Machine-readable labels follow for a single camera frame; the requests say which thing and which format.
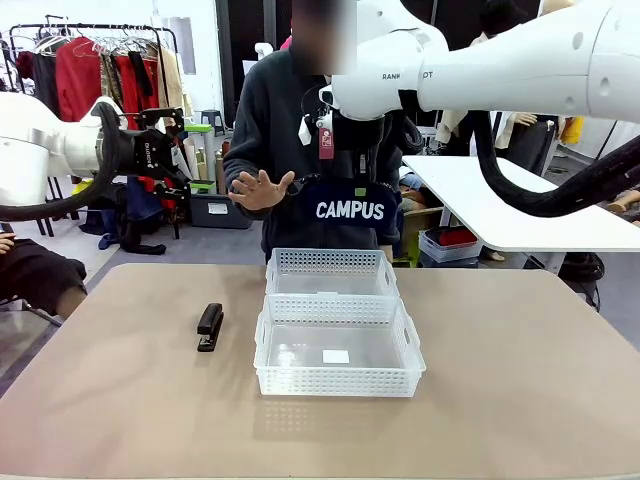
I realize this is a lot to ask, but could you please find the right arm's black cable conduit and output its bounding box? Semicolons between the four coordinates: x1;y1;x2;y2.
397;89;640;220

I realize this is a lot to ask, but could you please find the red pleated dress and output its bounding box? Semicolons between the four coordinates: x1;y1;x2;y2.
114;54;162;132

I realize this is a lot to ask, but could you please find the black scarf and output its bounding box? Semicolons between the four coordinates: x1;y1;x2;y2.
127;49;155;99

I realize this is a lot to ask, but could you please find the seated person in black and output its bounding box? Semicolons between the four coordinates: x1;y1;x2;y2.
0;222;89;321

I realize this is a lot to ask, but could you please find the blue cloth pile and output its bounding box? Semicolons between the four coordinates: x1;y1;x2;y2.
124;177;166;236

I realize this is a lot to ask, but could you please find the white table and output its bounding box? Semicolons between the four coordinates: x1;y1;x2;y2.
402;154;640;275

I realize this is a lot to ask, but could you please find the gray stool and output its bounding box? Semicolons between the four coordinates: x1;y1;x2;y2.
201;109;225;138

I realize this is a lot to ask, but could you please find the black metal clothes rack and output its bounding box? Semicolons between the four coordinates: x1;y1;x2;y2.
8;22;181;241

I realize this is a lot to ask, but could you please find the beige coat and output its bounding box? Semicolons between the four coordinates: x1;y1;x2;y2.
152;47;195;124

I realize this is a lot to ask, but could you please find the white lab coat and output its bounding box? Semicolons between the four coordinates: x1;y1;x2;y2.
492;110;522;151

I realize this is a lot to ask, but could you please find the white perforated plastic basket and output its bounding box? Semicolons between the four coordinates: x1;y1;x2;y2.
264;248;401;300
253;293;427;399

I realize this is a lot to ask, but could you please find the arm's black cable conduit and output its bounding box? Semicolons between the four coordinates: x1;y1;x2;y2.
397;89;640;220
0;101;125;222

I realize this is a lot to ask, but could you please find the person in dark fleece jacket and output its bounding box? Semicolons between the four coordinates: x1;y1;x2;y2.
222;0;405;265

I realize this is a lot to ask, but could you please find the black stapler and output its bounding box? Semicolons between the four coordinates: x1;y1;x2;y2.
196;302;225;353

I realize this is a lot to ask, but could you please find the gray plastic storage bin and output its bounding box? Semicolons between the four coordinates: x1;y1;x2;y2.
418;225;484;265

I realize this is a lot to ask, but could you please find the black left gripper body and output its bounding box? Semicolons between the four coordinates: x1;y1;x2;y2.
119;127;176;181

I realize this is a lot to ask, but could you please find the black bag with cables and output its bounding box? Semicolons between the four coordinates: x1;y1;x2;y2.
558;252;607;312

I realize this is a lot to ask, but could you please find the black cloth heap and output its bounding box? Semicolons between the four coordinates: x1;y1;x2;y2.
117;219;168;257

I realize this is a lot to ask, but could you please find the navy Campus pencil case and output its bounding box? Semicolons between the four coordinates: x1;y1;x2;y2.
287;172;402;230

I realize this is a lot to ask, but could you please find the left arm's black cable conduit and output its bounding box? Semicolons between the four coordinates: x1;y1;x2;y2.
0;101;125;222

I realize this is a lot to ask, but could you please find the brown patterned garment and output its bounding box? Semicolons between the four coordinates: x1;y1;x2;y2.
99;52;124;109

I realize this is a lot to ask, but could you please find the brown cardboard box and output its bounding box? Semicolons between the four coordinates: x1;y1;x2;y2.
402;207;446;261

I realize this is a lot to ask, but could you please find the black hanging garment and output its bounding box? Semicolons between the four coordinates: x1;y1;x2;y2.
30;52;60;117

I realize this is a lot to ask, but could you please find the yellow garment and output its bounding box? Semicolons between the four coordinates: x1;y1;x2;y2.
559;115;585;146

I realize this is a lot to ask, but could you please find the dark gray storage box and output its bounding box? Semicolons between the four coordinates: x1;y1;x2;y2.
188;192;252;231

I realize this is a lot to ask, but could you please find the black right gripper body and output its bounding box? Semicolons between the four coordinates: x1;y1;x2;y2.
339;117;384;170

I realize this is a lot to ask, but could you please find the person's right hand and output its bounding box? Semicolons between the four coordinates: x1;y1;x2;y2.
227;169;297;213

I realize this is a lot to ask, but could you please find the green frame object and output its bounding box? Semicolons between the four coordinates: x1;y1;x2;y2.
403;232;422;266

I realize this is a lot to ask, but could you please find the red folded cloth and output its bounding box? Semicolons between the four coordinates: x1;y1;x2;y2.
429;227;479;249

